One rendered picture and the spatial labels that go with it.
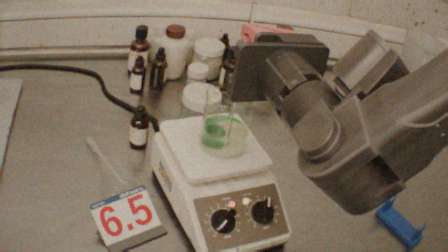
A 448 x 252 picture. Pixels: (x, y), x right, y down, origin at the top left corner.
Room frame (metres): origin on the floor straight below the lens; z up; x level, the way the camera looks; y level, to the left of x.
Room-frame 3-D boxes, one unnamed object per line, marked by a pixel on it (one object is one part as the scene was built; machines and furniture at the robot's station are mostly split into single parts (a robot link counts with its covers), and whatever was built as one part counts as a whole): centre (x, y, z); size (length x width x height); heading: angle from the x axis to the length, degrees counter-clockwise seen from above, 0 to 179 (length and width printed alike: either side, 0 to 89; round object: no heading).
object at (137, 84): (0.76, 0.17, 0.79); 0.03 x 0.03 x 0.07
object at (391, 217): (0.53, -0.31, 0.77); 0.10 x 0.03 x 0.04; 42
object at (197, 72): (0.80, 0.07, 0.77); 0.04 x 0.04 x 0.04
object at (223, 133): (0.54, 0.00, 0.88); 0.07 x 0.06 x 0.08; 114
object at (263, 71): (0.43, -0.05, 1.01); 0.10 x 0.07 x 0.07; 117
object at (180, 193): (0.52, -0.01, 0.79); 0.22 x 0.13 x 0.08; 31
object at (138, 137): (0.62, 0.13, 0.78); 0.03 x 0.03 x 0.07
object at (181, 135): (0.54, 0.01, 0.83); 0.12 x 0.12 x 0.01; 31
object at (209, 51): (0.86, 0.06, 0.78); 0.06 x 0.06 x 0.07
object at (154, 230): (0.43, 0.10, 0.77); 0.09 x 0.06 x 0.04; 137
